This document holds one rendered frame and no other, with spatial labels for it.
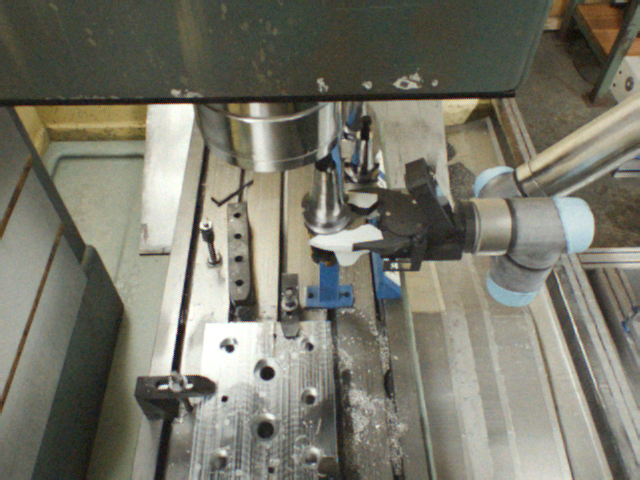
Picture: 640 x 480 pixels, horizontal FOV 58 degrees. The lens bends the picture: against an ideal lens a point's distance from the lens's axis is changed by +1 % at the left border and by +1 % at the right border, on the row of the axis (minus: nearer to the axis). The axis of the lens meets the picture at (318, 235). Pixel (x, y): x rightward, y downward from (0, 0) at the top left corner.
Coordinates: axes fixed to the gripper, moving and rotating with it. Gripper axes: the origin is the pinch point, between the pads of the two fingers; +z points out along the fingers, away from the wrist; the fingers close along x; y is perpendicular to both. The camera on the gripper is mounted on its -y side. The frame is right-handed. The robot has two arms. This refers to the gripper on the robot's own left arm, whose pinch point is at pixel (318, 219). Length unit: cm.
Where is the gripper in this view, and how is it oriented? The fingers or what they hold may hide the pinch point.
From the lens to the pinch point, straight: 73.7
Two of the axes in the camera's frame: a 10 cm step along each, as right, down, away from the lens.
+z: -10.0, 0.2, -0.2
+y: -0.1, 6.3, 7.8
